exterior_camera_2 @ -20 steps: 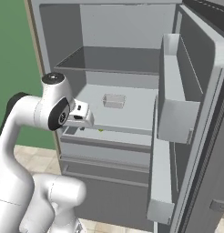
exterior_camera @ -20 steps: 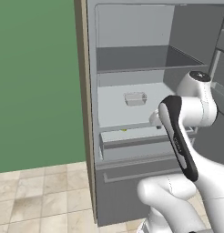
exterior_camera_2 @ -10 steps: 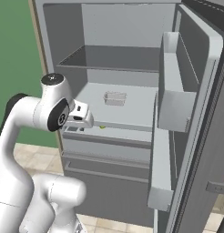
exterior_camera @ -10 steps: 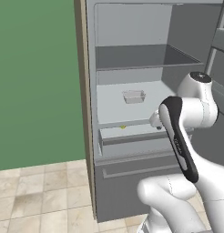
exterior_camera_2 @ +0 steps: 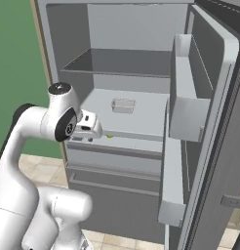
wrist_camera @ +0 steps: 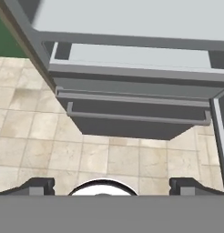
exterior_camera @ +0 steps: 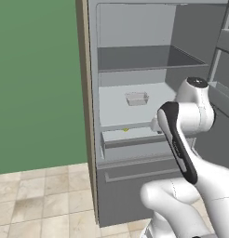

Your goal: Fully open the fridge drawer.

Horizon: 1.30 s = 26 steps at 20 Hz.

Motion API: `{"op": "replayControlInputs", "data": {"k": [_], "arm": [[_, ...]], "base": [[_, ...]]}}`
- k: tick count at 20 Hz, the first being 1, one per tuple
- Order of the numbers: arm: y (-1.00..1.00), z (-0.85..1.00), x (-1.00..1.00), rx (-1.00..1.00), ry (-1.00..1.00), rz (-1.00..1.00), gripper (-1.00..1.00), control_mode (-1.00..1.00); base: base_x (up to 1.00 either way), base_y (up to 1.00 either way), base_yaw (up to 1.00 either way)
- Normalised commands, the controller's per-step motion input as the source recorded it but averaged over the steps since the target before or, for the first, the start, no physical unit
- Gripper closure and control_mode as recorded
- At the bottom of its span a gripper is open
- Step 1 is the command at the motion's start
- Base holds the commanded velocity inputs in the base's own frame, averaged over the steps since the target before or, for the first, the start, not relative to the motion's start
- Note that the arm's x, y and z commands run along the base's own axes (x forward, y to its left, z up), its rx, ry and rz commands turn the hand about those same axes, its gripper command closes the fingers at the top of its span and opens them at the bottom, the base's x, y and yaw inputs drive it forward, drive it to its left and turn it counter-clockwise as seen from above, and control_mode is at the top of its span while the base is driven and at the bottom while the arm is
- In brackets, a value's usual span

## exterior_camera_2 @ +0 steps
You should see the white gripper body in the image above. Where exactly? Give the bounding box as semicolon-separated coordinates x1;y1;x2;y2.
72;119;103;140

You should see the grey fridge drawer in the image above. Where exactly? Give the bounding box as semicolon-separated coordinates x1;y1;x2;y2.
66;162;167;245
64;139;164;182

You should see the pale grey fridge shelf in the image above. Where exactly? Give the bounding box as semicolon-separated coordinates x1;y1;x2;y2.
75;88;171;143

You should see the grey fridge bottom drawer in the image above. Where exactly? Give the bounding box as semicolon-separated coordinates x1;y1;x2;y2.
66;162;167;245

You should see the dark grey fridge shelf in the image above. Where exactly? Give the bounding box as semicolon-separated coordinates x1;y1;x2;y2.
60;48;175;79

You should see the grey fridge door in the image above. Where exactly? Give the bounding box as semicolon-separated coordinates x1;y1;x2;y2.
156;0;240;250

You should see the small clear plastic container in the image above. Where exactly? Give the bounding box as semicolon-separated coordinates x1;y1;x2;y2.
110;98;137;114

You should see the narrow grey door bin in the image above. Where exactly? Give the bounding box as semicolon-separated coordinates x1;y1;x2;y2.
157;99;187;229

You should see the tall grey door bin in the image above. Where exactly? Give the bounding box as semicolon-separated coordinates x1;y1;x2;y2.
168;33;214;144

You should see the grey fridge door handle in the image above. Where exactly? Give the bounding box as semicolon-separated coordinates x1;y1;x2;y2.
220;193;240;210

